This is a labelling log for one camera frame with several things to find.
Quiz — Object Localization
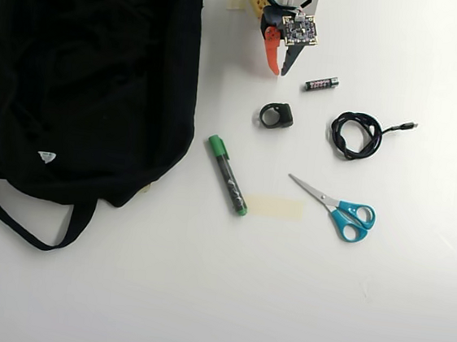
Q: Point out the green black marker pen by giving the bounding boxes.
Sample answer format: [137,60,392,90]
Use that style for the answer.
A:
[200,133,256,217]

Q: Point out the black fabric bag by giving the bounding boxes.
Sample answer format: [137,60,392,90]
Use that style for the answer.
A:
[0,0,210,266]

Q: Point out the black aaa battery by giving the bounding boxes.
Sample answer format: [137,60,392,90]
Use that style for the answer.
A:
[302,75,340,96]

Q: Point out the camera circuit board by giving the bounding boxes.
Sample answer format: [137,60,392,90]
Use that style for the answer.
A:
[281,12,323,50]

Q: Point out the black plastic ring part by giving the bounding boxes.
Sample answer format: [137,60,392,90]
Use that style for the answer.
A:
[252,100,296,132]

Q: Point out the black coiled usb cable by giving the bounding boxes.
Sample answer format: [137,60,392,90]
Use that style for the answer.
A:
[326,109,420,168]

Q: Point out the blue handled scissors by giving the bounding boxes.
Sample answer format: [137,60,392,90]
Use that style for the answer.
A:
[281,172,380,246]

